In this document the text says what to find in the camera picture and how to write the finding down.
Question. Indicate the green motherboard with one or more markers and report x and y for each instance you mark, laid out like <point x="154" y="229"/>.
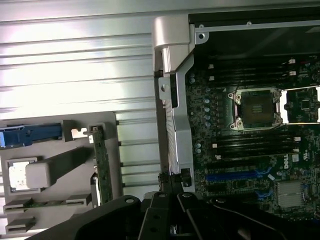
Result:
<point x="250" y="155"/>

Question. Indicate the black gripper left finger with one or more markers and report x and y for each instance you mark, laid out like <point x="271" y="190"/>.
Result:
<point x="105" y="217"/>

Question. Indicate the open PC case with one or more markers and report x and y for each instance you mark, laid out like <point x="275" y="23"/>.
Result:
<point x="175" y="130"/>

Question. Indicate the CPU socket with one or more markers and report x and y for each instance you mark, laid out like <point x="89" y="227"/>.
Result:
<point x="257" y="108"/>

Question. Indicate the silver chipset heatsink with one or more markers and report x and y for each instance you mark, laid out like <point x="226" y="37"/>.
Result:
<point x="290" y="193"/>

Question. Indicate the grey parts rack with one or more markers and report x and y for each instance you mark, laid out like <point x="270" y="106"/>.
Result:
<point x="70" y="187"/>

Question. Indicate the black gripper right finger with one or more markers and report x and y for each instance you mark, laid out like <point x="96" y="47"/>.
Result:
<point x="225" y="220"/>

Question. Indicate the blue expansion slot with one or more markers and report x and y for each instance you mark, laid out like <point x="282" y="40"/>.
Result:
<point x="232" y="177"/>

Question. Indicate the green RAM stick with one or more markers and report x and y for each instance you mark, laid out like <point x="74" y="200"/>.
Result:
<point x="45" y="203"/>

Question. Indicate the CPU chip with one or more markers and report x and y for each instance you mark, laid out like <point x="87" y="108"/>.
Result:
<point x="16" y="175"/>

